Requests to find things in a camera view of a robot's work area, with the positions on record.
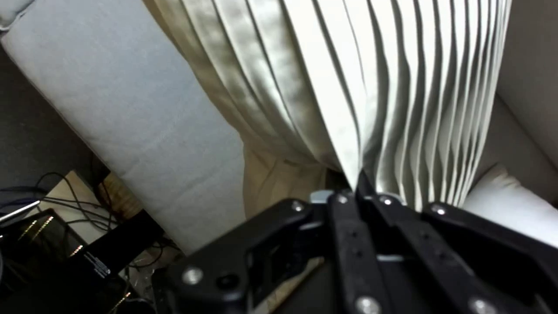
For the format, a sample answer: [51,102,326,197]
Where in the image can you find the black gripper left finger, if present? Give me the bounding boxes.
[153,189,389,314]

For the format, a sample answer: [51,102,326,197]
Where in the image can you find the tangled black floor cables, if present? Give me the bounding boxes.
[31,171,120,234]

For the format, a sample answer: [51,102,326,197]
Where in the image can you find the black box on floor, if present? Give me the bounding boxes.
[0,208,167,314]

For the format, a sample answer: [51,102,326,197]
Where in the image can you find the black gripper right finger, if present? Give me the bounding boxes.
[354,173,558,314]

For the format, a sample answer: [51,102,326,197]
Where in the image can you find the grey fabric couch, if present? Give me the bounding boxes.
[0,0,558,259]

